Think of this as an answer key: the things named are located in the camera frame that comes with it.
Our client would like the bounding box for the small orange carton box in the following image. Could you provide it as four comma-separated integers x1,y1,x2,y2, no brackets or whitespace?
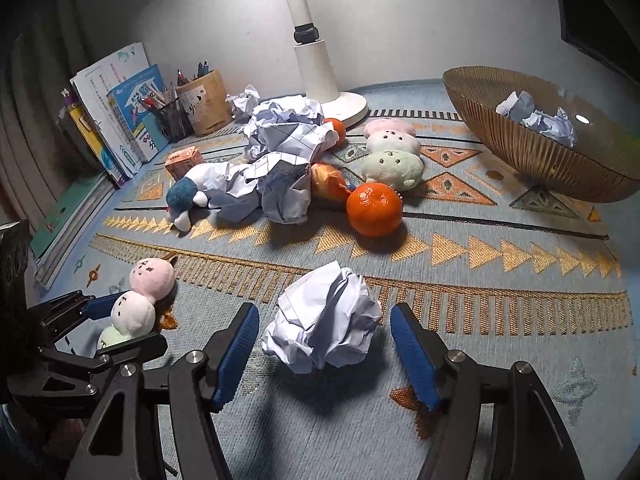
164,146,205,181

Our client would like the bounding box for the row of books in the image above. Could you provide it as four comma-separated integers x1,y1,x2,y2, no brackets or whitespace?
70,42,151,181

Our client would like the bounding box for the patterned blue table mat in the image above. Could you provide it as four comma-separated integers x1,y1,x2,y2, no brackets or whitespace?
30,77,637,480

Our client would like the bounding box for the three-ball dango plush toy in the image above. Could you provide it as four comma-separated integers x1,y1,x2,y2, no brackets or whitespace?
360,118,425,192
97,257,177,349

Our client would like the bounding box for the golden ribbed bowl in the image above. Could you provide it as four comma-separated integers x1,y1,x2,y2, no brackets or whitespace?
442,66,640,204

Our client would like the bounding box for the grey curtain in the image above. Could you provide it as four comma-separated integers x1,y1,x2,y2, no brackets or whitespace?
0,5,101,241

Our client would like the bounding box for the blue white workbook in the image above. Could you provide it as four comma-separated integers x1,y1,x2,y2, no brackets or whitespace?
106,64,172,164

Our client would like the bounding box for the white desk lamp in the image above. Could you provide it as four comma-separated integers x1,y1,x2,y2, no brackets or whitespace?
272,0,370,129

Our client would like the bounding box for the black mesh pen holder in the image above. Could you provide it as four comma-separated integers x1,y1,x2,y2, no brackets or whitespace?
146,96,194,144

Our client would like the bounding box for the grid paper sheet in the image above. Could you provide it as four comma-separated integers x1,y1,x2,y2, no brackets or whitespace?
244,152,314,226

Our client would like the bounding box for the large white paper ball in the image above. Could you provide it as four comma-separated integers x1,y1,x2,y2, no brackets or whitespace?
261,262,384,375

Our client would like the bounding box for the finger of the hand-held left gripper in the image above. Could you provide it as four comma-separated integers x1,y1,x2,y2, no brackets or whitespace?
10,333,169,405
30,290,122,345

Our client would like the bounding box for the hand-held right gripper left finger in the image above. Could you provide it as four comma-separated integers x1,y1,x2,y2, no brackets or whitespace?
65,302,261,480

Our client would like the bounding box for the small paper ball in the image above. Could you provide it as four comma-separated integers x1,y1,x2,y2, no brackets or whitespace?
226,85,262,121

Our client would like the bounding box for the large orange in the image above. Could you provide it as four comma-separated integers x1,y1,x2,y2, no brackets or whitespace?
346,182,404,239

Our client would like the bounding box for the crumpled grid paper ball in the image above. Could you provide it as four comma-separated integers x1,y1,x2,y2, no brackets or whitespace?
243,97,341,162

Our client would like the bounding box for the bunch of pencils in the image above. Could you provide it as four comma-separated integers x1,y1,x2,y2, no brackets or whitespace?
139,82,181,113

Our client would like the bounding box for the blue white plush toy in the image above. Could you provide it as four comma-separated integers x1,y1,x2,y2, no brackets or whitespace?
165,178,211,234

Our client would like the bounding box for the small orange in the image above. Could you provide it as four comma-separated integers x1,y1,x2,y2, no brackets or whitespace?
324,118,347,147

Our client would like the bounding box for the wooden pen holder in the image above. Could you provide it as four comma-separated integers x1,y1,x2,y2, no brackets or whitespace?
175,70,234,136

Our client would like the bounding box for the yellow book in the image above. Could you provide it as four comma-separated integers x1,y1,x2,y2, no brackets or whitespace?
60,87,126,189

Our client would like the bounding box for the bunch of pens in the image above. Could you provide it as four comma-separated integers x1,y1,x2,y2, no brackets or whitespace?
175,61,212,86

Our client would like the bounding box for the black monitor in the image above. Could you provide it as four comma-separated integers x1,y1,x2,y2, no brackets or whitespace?
547,0,640,87

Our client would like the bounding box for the orange snack packet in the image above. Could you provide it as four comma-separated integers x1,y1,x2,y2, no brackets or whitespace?
310,162,354,206

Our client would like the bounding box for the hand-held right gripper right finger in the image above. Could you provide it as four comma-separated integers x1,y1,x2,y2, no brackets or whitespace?
390,302,586,480

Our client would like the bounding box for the green folder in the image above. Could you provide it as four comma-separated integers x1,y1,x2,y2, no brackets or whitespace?
30,172,111,261

